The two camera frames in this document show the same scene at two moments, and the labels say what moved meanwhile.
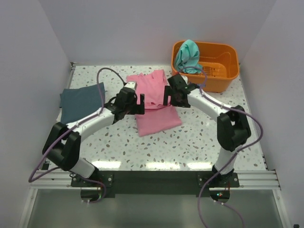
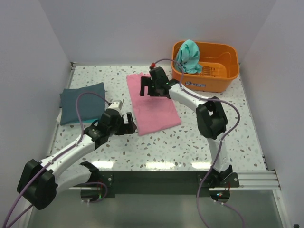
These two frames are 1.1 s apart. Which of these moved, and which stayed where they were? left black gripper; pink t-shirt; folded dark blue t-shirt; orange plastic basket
Moved: left black gripper
Stayed: pink t-shirt; folded dark blue t-shirt; orange plastic basket
